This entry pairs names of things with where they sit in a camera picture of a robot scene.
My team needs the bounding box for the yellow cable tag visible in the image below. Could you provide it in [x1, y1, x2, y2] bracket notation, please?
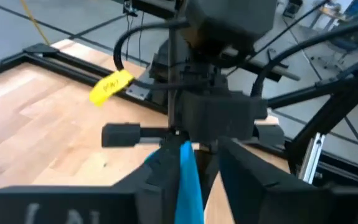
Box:
[88, 68, 135, 107]

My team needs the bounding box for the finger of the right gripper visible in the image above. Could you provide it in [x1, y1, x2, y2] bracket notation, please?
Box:
[194, 141, 220, 206]

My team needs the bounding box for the yellow extension cable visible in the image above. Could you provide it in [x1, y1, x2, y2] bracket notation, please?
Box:
[19, 0, 52, 46]

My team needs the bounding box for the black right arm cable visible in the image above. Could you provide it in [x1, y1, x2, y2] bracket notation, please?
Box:
[250, 18, 358, 97]
[113, 20, 210, 91]

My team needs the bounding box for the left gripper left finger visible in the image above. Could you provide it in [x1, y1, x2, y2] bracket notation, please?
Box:
[113, 139, 184, 224]

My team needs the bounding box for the teal measuring cup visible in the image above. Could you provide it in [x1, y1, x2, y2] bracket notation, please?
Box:
[144, 141, 205, 224]

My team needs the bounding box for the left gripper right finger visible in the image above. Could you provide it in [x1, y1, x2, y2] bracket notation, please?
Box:
[219, 136, 332, 224]

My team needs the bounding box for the black table frame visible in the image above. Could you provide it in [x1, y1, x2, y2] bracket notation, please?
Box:
[0, 43, 358, 187]

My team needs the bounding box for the silver aluminium bracket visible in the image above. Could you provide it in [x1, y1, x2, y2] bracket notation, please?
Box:
[299, 132, 326, 185]

